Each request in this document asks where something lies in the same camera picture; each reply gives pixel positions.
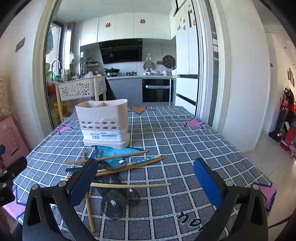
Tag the grey wall switch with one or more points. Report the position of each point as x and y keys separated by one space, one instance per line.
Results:
x=20 y=44

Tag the black wok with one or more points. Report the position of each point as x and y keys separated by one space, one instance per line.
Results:
x=112 y=71

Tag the black range hood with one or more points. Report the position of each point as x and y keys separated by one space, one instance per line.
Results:
x=121 y=52

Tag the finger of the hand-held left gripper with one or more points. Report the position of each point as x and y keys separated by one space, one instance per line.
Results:
x=13 y=168

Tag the red decoration stand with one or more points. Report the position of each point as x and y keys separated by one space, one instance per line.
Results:
x=288 y=109

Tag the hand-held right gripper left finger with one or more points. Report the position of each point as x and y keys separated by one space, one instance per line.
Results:
x=81 y=183

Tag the small round hanging pan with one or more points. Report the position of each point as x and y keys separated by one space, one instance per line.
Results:
x=148 y=65

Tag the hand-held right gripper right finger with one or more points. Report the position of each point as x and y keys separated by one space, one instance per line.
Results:
x=205 y=183

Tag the yellow oil bottle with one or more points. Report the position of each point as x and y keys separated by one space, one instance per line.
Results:
x=59 y=108

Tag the white refrigerator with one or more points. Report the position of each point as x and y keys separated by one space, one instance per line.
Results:
x=187 y=58

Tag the beige plastic utensil holder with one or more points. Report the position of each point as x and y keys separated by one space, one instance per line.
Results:
x=104 y=120

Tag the beige textured panel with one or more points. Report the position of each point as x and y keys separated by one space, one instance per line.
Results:
x=4 y=99

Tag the pink box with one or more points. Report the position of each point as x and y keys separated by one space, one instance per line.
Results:
x=11 y=136

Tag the black built-in oven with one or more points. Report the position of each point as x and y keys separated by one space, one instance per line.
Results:
x=156 y=90

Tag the curved kitchen faucet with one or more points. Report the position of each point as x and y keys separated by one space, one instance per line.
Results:
x=55 y=63

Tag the white perforated storage cart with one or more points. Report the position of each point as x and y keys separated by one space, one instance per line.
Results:
x=78 y=89

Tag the blue floral bamboo chopstick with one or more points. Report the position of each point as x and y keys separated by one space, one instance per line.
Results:
x=144 y=160

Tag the white upper kitchen cabinets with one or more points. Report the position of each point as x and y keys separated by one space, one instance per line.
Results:
x=124 y=29

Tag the grey plaid star tablecloth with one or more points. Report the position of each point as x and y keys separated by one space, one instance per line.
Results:
x=185 y=150

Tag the large round hanging pan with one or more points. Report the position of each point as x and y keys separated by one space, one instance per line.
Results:
x=169 y=61

